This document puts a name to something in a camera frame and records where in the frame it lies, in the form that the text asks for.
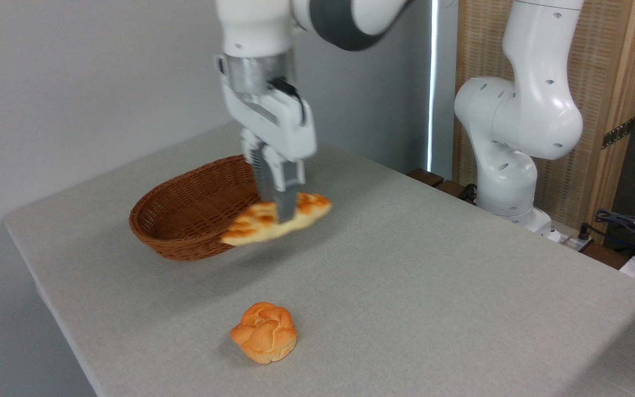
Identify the wooden rattan folding screen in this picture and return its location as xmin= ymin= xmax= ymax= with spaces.
xmin=453 ymin=0 xmax=635 ymax=243

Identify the metal screen hinge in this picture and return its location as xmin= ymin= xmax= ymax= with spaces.
xmin=602 ymin=117 xmax=635 ymax=150

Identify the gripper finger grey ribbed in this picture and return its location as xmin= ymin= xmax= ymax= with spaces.
xmin=265 ymin=144 xmax=306 ymax=224
xmin=241 ymin=128 xmax=278 ymax=206

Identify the round knotted bread roll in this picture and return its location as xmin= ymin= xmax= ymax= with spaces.
xmin=230 ymin=302 xmax=298 ymax=364

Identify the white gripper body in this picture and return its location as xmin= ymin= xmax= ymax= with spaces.
xmin=217 ymin=54 xmax=319 ymax=162

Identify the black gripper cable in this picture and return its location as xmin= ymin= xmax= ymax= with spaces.
xmin=270 ymin=78 xmax=306 ymax=125

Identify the brown wicker oval basket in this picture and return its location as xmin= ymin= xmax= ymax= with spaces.
xmin=129 ymin=155 xmax=263 ymax=261

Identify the bundle of dark cables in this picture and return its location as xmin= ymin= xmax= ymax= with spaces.
xmin=594 ymin=209 xmax=635 ymax=261

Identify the long braided bread loaf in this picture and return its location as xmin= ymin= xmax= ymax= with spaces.
xmin=220 ymin=192 xmax=333 ymax=246

